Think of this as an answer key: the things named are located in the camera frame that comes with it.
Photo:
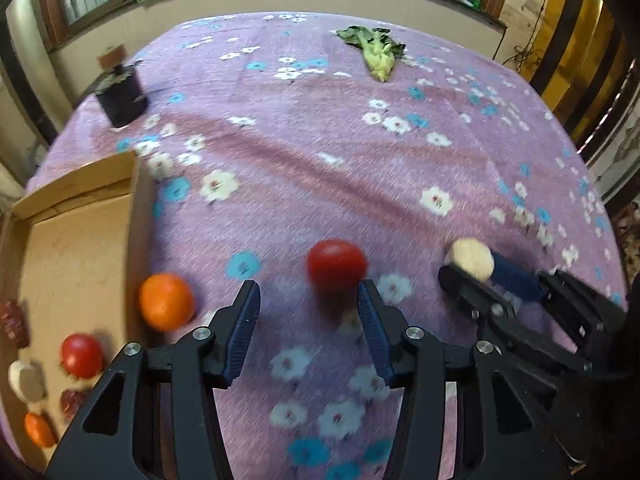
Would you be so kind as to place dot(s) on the red tomato with stem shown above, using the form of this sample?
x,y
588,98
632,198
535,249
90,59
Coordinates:
x,y
336,265

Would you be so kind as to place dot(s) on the large red date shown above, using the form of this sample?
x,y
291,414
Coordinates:
x,y
14,324

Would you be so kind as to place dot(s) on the green leafy vegetable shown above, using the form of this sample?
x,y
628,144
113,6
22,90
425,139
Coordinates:
x,y
379,50

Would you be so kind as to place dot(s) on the small orange lower left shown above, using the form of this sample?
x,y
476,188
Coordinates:
x,y
39,431

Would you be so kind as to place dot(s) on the black cup with roll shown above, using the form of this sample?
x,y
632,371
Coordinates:
x,y
119,90

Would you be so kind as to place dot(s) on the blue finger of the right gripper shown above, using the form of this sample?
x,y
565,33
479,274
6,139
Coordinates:
x,y
527,285

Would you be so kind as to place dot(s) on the cardboard tray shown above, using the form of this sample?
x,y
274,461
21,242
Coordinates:
x,y
73,255

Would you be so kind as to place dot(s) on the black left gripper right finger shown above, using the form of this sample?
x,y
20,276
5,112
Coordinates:
x,y
499,434

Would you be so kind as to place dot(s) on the red date in tray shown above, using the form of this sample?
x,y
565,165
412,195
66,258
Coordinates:
x,y
70,403

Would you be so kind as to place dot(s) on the purple floral tablecloth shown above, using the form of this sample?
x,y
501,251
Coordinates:
x,y
267,134

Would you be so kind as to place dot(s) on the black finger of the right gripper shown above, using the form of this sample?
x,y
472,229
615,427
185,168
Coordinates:
x,y
485,307

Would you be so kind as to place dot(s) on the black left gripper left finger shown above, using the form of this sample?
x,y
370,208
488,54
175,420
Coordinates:
x,y
116,432

